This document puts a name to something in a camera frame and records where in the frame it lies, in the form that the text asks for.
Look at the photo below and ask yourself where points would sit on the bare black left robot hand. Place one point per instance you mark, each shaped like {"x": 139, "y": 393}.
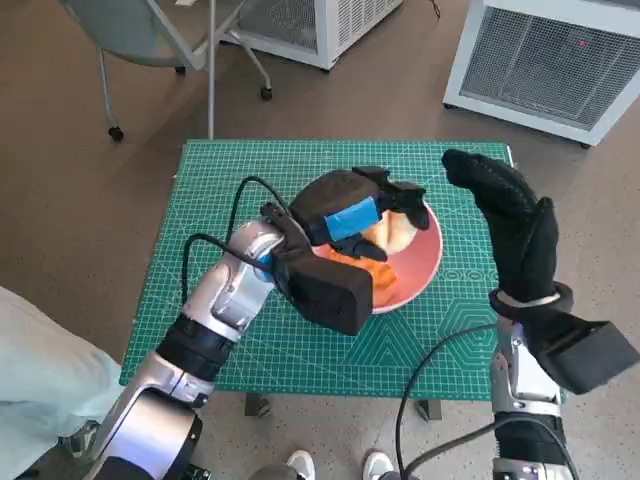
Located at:
{"x": 335, "y": 200}

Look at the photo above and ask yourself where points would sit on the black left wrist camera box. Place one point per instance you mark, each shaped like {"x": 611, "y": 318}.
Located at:
{"x": 330, "y": 290}

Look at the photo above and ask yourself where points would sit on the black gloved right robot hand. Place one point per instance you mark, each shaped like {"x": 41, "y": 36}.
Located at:
{"x": 525, "y": 240}

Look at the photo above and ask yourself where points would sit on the grey wheeled chair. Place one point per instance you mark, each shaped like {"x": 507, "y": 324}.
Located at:
{"x": 135, "y": 30}

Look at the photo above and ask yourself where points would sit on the round toy bread bun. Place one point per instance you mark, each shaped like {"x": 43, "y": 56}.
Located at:
{"x": 395, "y": 235}

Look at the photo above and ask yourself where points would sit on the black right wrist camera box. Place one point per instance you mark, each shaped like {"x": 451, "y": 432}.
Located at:
{"x": 590, "y": 350}

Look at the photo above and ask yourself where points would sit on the large white mesh cabinet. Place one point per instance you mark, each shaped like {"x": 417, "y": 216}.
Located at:
{"x": 540, "y": 65}

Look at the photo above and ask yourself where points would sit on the white shoe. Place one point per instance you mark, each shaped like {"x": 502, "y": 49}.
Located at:
{"x": 377, "y": 465}
{"x": 301, "y": 465}

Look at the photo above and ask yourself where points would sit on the white metal pole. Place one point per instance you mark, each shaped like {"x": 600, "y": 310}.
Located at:
{"x": 212, "y": 100}

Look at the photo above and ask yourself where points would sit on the green cutting mat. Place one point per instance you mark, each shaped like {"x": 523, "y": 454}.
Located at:
{"x": 310, "y": 160}

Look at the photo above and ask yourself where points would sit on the oblong toy bread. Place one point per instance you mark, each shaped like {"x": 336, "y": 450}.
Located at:
{"x": 382, "y": 285}

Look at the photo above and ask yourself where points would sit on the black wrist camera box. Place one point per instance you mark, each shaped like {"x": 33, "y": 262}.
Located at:
{"x": 330, "y": 290}
{"x": 590, "y": 350}

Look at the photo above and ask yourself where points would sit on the pink bowl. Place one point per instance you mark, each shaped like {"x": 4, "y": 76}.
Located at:
{"x": 425, "y": 250}

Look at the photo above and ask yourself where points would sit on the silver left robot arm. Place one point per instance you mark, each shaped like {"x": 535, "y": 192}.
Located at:
{"x": 235, "y": 285}

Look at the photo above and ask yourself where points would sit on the small white mesh cabinet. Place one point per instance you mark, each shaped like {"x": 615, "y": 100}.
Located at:
{"x": 300, "y": 25}

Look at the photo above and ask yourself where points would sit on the black table bracket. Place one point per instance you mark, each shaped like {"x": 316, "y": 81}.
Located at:
{"x": 430, "y": 411}
{"x": 257, "y": 405}

